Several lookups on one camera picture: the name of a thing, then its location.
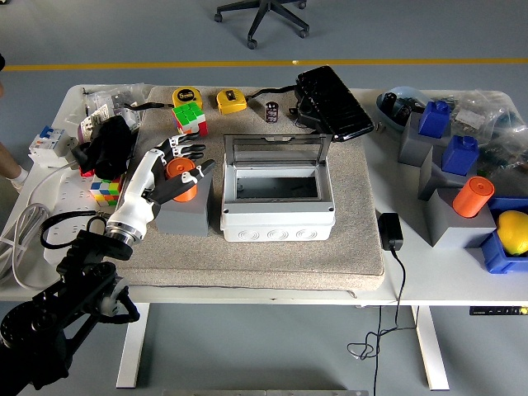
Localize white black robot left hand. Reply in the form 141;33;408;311
106;132;216;239

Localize orange cylindrical battery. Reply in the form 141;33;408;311
166;158;201;203
452;176;496;219

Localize grey electrical junction box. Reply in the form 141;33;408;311
219;160;336;243

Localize Rubik's cube white yellow faces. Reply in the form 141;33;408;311
89;175;125;207

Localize grey block with round hole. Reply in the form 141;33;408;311
154;171;215;238

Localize black cloth bundle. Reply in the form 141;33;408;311
72;115;135;182

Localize white power strip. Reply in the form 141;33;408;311
43;171;100;265

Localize Rubik's cube green face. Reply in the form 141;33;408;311
171;101;210;138

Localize white circuit breaker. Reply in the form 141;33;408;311
27;125;67;168

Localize yellow tape measure black label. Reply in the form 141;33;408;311
172;87;204;111

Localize grey-brown mat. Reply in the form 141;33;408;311
100;85;387;292

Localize white table leg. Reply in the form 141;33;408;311
115;303;150;389
410;304;450;392

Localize glossy black case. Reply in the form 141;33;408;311
293;64;375;143

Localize black office chair base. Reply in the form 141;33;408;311
214;0;310;50

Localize black power adapter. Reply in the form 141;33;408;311
377;211;405;252

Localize grey block holder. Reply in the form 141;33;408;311
398;111;450;168
424;187;498;250
417;144;471;202

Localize grey-blue bowl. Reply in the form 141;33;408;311
376;86;430;134

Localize blue plastic block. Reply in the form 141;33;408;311
441;134;480;177
417;100;451;139

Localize blue plastic bin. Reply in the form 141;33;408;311
479;196;528;275

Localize large clear plastic bag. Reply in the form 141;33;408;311
436;90;528;182

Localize black desk control panel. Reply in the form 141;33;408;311
469;305;528;317

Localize yellow lemon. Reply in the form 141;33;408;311
496;210;528;256

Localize white power strip cable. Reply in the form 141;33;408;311
0;164;63;290

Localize black adapter cord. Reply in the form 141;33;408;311
346;247;420;396

